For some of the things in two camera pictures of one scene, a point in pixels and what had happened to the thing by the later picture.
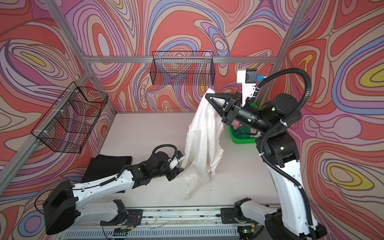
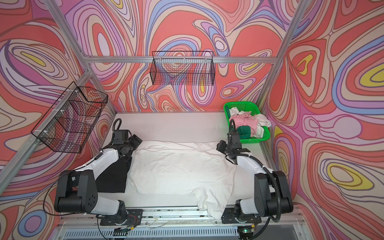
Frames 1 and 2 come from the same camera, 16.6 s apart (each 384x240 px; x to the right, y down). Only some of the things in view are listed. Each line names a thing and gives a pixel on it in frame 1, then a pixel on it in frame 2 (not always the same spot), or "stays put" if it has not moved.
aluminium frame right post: [295, 24] stays put
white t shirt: [203, 142] to [184, 168]
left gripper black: [174, 173] to [136, 142]
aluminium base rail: [168, 223] stays put
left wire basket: [67, 125] stays put
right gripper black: [233, 110] to [220, 146]
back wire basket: [182, 68] stays put
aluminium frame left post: [88, 67] stays put
